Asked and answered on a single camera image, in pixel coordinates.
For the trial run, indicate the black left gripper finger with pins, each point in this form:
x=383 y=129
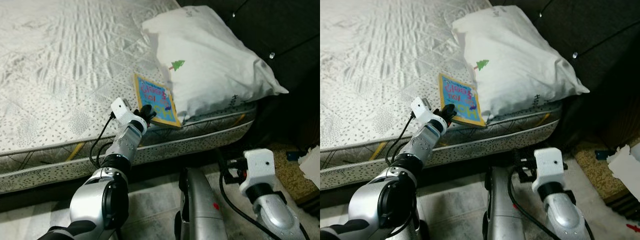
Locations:
x=450 y=111
x=150 y=112

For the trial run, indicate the grey quilted mattress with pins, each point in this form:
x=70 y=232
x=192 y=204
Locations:
x=385 y=60
x=75 y=60

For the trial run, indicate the silver robot right leg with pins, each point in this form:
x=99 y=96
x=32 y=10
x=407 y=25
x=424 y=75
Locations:
x=500 y=210
x=200 y=210

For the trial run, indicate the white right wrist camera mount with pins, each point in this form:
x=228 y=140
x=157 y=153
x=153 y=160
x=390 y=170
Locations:
x=550 y=165
x=257 y=167

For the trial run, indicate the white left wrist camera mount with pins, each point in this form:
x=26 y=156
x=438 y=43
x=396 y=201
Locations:
x=421 y=106
x=120 y=107

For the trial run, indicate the small blue item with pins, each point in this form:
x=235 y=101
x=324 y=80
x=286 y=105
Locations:
x=294 y=156
x=604 y=155

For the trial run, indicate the white pillow with green tree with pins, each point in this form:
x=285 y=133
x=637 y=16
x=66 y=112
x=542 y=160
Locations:
x=515 y=65
x=210 y=65

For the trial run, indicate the colourful children's book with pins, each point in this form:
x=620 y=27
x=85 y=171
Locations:
x=160 y=100
x=465 y=100

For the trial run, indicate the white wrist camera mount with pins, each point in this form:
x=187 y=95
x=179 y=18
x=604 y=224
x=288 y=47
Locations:
x=421 y=106
x=257 y=167
x=550 y=165
x=120 y=107

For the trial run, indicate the black tufted headboard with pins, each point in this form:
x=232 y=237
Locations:
x=290 y=75
x=600 y=75

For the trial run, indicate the white crumpled paper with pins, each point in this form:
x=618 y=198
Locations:
x=625 y=170
x=311 y=167

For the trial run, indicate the brown speckled rug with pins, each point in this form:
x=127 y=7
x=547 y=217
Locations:
x=592 y=175
x=287 y=175

